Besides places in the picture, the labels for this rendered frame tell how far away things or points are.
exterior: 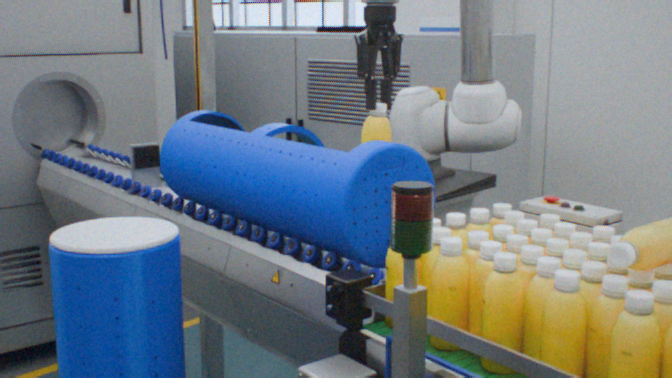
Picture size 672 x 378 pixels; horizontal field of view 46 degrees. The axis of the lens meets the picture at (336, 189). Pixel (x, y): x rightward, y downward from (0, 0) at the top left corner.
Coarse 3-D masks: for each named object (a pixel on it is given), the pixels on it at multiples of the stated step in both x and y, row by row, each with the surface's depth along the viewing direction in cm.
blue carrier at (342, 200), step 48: (192, 144) 220; (240, 144) 203; (288, 144) 190; (384, 144) 172; (192, 192) 223; (240, 192) 199; (288, 192) 182; (336, 192) 168; (384, 192) 173; (336, 240) 172; (384, 240) 175
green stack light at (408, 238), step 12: (396, 228) 116; (408, 228) 115; (420, 228) 115; (432, 228) 116; (396, 240) 116; (408, 240) 115; (420, 240) 115; (432, 240) 117; (396, 252) 116; (408, 252) 115; (420, 252) 115
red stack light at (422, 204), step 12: (396, 192) 115; (432, 192) 116; (396, 204) 115; (408, 204) 114; (420, 204) 114; (432, 204) 115; (396, 216) 115; (408, 216) 114; (420, 216) 114; (432, 216) 116
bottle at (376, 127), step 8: (384, 112) 183; (368, 120) 182; (376, 120) 181; (384, 120) 182; (368, 128) 182; (376, 128) 181; (384, 128) 182; (368, 136) 182; (376, 136) 181; (384, 136) 182
